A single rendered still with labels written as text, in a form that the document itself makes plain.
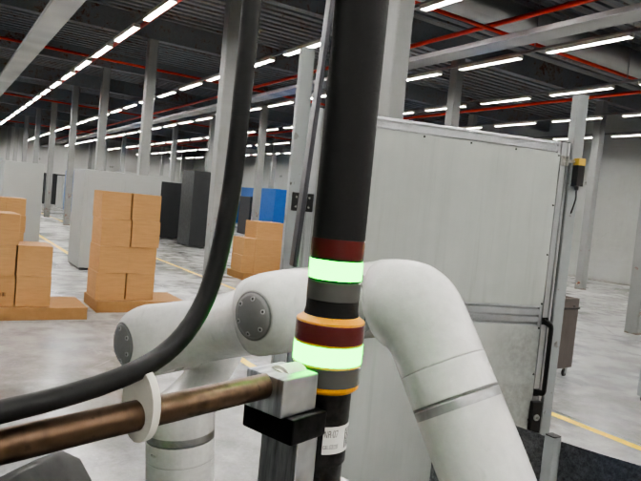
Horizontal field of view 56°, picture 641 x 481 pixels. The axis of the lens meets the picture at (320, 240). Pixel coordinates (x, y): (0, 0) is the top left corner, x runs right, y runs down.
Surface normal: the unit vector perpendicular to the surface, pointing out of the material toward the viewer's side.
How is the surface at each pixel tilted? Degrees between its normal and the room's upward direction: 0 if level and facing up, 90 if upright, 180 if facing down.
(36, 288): 90
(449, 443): 89
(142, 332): 80
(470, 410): 68
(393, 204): 90
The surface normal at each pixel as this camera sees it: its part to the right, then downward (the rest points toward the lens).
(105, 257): 0.55, 0.10
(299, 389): 0.76, 0.11
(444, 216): 0.26, 0.09
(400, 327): -0.68, -0.05
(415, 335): -0.48, -0.15
